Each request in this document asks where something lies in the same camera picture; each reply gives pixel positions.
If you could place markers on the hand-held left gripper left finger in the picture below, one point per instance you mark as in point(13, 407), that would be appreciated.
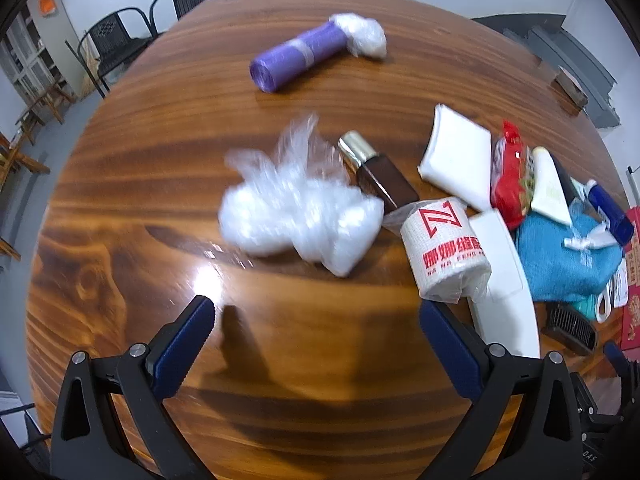
point(185, 345)

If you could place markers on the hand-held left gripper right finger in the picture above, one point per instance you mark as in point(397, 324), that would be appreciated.
point(450, 350)

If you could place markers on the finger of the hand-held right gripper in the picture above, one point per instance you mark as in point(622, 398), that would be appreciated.
point(615, 357)

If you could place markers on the large white flat pack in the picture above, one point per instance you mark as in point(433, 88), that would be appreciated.
point(505, 305)

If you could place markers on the toilet paper roll red print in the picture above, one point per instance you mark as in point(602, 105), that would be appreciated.
point(440, 255)

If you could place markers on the blue mesh cloth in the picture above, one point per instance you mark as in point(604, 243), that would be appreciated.
point(555, 265)

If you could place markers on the red snack packet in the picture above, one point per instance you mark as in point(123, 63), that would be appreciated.
point(510, 180)

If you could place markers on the white tissue pack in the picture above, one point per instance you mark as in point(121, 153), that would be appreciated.
point(457, 160)

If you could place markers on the purple garbage bag roll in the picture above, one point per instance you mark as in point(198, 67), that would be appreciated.
point(290, 57)

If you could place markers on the black ribbed device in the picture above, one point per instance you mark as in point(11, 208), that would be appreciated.
point(567, 327)

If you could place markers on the white paper tag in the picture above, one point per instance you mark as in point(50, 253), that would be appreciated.
point(620, 285)

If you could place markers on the dark blue bottle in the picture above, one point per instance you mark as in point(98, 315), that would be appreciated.
point(612, 215)

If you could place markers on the large crumpled clear plastic bag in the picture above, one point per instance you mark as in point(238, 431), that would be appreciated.
point(300, 215)

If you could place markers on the brown perfume bottle gold cap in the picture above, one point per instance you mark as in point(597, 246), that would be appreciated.
point(385, 182)

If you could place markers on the white cream tube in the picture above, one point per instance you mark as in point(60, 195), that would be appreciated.
point(547, 185)

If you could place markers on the wooden stool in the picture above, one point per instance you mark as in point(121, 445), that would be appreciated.
point(20, 160)
point(45, 105)

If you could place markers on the small pink topped box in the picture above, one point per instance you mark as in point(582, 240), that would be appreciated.
point(570, 85)

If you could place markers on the grey staircase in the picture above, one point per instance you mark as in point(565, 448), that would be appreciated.
point(565, 45)

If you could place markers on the small crumpled clear plastic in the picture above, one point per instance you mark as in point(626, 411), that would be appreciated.
point(365, 35)

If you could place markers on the white lattice cabinet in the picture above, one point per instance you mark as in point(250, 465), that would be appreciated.
point(22, 60)

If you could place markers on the orange wall sign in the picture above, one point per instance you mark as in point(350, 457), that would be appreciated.
point(47, 4)

